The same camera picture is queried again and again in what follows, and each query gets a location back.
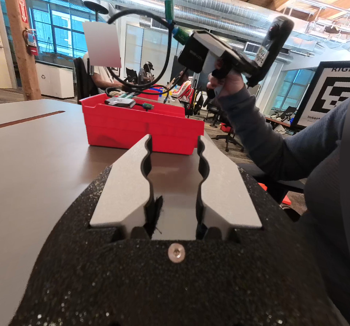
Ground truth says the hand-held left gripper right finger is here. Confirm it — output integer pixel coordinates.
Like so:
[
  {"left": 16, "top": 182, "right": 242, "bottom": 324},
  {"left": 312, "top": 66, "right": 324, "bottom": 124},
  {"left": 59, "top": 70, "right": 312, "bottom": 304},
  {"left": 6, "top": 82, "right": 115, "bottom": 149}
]
[{"left": 196, "top": 135, "right": 263, "bottom": 240}]

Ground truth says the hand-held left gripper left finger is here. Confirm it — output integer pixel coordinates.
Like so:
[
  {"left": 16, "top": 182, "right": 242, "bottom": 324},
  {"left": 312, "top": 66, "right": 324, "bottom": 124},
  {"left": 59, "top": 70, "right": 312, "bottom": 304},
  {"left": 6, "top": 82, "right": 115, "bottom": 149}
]
[{"left": 89, "top": 134, "right": 157, "bottom": 239}]

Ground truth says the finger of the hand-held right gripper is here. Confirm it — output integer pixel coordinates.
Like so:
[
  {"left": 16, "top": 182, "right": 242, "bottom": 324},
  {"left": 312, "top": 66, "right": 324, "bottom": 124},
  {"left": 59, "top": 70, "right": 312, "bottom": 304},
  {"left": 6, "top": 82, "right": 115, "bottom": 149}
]
[{"left": 192, "top": 30, "right": 234, "bottom": 73}]

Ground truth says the red plastic bin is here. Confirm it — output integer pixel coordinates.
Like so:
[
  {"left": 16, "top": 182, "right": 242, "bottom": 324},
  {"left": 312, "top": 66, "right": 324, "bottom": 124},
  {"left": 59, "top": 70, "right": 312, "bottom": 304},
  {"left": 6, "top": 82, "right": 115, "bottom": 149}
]
[{"left": 79, "top": 93, "right": 205, "bottom": 155}]

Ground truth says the person's right forearm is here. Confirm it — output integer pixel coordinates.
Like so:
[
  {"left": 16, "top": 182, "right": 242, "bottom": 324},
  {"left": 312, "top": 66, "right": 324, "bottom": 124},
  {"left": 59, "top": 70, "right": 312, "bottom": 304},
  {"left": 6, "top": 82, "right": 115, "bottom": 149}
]
[{"left": 217, "top": 85, "right": 307, "bottom": 180}]

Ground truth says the person's right hand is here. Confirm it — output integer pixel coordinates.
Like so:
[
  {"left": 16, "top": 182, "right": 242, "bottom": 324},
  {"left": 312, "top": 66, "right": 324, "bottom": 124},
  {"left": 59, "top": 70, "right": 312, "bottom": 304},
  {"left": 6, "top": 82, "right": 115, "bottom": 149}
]
[{"left": 206, "top": 59, "right": 246, "bottom": 101}]

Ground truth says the black office chair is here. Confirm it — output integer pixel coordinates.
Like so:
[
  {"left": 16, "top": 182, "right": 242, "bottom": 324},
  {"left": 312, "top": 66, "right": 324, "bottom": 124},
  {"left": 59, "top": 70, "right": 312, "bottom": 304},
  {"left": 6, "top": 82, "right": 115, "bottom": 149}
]
[
  {"left": 73, "top": 57, "right": 99, "bottom": 103},
  {"left": 212, "top": 118, "right": 244, "bottom": 153}
]

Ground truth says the black framed marker sign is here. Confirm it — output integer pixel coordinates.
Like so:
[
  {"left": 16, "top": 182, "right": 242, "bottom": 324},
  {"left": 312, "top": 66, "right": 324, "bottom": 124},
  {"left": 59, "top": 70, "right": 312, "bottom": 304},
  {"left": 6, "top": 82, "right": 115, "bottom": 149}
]
[{"left": 290, "top": 61, "right": 350, "bottom": 129}]

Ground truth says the person's body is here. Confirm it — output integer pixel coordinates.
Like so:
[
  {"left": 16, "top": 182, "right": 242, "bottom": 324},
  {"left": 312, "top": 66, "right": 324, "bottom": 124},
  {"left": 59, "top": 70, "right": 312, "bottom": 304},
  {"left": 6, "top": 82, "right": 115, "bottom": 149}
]
[{"left": 273, "top": 99, "right": 350, "bottom": 326}]

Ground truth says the black round disc on pole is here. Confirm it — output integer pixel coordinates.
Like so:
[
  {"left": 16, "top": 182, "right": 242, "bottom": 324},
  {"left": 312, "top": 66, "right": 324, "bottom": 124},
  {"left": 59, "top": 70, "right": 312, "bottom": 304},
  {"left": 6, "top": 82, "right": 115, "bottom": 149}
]
[{"left": 83, "top": 0, "right": 109, "bottom": 21}]

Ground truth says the white recycling cabinet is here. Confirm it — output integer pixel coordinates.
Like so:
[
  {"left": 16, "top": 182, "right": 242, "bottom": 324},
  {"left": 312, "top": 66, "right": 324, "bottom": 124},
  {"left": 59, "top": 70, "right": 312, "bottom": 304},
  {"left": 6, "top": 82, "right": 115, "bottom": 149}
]
[{"left": 36, "top": 61, "right": 75, "bottom": 99}]

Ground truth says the wooden pillar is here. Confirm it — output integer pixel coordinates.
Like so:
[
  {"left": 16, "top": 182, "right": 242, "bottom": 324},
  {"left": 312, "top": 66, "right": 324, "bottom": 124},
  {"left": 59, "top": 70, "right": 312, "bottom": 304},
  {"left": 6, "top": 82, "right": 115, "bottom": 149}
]
[{"left": 1, "top": 0, "right": 41, "bottom": 101}]

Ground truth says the red fire extinguisher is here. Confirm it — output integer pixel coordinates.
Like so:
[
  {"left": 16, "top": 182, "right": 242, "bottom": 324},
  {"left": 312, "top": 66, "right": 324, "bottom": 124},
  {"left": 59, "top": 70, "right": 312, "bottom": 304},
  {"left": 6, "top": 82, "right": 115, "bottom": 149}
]
[{"left": 23, "top": 28, "right": 39, "bottom": 56}]

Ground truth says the silver air duct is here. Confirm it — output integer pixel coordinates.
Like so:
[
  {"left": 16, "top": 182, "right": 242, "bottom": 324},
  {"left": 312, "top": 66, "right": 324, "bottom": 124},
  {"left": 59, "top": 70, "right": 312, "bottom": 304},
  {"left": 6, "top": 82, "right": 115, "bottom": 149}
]
[{"left": 90, "top": 0, "right": 323, "bottom": 55}]

